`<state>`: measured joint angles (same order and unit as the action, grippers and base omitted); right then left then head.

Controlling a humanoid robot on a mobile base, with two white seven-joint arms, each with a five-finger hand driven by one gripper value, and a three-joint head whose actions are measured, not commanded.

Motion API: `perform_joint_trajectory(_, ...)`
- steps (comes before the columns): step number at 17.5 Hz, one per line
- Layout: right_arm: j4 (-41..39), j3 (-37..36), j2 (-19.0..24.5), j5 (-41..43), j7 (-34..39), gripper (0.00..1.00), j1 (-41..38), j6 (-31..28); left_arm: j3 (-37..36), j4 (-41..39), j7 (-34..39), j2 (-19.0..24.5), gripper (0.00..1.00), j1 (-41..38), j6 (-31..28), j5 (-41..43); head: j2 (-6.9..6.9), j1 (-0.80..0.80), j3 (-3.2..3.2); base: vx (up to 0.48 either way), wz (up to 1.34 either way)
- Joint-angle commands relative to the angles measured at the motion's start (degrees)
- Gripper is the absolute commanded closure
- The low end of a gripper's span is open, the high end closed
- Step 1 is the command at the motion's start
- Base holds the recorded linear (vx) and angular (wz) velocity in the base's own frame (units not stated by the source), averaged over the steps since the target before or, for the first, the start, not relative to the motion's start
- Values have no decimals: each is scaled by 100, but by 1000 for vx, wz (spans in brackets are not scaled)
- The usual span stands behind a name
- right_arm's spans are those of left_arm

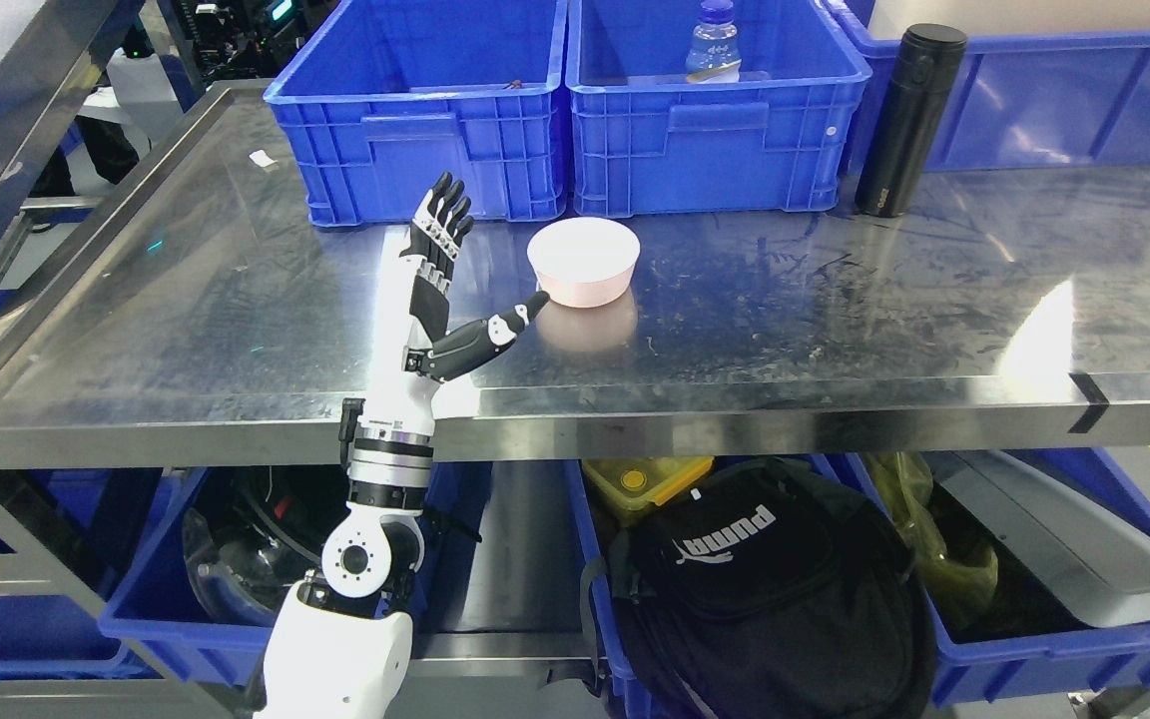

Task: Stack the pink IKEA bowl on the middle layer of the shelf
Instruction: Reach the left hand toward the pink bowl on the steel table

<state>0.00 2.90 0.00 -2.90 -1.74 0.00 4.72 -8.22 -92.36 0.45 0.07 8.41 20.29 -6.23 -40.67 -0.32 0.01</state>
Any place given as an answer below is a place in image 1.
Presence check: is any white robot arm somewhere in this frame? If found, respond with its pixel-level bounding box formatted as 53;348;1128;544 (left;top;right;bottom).
252;396;435;718

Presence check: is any yellow green plastic bag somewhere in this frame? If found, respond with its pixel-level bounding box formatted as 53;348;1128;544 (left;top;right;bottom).
860;453;999;632

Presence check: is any blue crate middle on table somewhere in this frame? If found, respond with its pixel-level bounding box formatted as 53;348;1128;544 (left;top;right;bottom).
564;1;872;219

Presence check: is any pink plastic bowl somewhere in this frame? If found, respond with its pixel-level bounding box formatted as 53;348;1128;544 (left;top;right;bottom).
526;217;642;309

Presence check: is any blue crate left on table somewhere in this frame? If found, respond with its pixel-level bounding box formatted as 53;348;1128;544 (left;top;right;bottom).
265;1;572;228

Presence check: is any grey tray in crate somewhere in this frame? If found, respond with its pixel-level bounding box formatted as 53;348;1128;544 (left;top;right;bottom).
923;449;1150;628

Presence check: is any blue crate on table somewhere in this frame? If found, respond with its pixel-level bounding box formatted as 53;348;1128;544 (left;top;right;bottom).
825;0;1150;174
265;1;572;228
564;1;872;219

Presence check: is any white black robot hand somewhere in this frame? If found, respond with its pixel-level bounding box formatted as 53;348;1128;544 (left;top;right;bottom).
366;173;549;408

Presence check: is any clear water bottle blue cap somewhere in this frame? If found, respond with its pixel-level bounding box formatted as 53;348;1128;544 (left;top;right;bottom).
685;1;741;85

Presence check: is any yellow lunch box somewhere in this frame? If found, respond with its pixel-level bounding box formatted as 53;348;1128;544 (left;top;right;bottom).
580;456;716;526

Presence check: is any black thermos flask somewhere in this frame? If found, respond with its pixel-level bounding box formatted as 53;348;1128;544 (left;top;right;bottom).
854;23;968;217

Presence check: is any blue crate lower left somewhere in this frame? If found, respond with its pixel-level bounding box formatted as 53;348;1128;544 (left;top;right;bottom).
98;464;476;688

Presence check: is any blue crate right on table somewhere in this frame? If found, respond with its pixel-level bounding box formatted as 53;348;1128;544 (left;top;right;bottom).
825;0;1150;174

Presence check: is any black puma backpack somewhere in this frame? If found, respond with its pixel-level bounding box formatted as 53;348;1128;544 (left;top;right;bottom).
570;456;938;718

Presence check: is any steel work table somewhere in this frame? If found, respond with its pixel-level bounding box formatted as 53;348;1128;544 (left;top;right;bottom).
0;82;1150;469

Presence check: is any blue crate lower right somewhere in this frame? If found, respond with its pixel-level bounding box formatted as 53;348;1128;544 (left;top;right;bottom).
828;448;1150;707

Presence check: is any black helmet in crate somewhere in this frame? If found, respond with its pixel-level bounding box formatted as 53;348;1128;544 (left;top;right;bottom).
181;465;348;627

